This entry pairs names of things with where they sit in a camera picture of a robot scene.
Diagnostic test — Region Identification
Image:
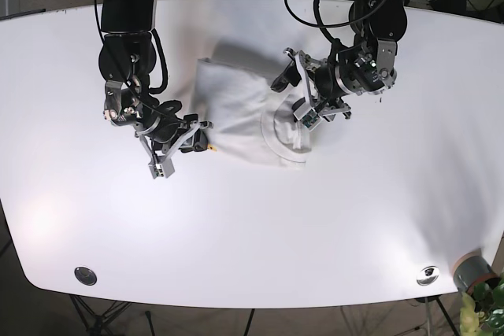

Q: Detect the white printed T-shirt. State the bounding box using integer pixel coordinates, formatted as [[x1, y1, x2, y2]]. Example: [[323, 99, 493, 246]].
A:
[[192, 42, 312, 169]]

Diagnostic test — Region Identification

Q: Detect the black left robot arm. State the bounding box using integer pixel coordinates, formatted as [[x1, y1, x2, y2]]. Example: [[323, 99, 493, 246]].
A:
[[271, 0, 408, 131]]

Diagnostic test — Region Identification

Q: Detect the right silver table grommet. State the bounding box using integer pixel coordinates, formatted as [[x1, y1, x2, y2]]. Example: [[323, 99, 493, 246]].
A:
[[416, 266, 439, 286]]

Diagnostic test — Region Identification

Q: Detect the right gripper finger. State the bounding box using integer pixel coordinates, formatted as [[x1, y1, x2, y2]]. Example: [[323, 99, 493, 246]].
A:
[[179, 114, 213, 153], [138, 135, 190, 179]]

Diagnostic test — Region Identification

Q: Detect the silver table grommet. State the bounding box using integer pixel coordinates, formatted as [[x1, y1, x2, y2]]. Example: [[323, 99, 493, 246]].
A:
[[416, 266, 439, 286], [74, 266, 98, 286]]

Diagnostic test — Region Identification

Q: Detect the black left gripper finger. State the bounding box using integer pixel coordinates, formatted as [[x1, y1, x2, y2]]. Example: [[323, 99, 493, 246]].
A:
[[270, 47, 324, 105], [292, 97, 351, 131]]

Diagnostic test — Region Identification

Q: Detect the grey plant pot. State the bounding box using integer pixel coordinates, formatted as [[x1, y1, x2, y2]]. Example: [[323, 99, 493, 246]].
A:
[[451, 252, 498, 293]]

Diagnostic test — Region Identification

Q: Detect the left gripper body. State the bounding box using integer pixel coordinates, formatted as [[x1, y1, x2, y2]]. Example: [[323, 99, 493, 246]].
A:
[[319, 38, 398, 108]]

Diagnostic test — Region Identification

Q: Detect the green potted plant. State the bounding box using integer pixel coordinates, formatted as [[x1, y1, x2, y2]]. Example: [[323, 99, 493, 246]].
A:
[[460, 277, 503, 336]]

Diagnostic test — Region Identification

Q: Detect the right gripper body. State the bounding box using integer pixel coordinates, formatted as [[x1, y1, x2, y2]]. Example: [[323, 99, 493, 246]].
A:
[[104, 80, 194, 156]]

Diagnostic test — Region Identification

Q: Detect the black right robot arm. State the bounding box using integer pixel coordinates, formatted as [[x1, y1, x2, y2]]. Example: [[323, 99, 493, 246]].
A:
[[94, 0, 213, 179]]

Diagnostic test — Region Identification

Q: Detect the left silver table grommet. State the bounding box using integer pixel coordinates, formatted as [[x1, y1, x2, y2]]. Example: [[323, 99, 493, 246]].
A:
[[74, 266, 98, 286]]

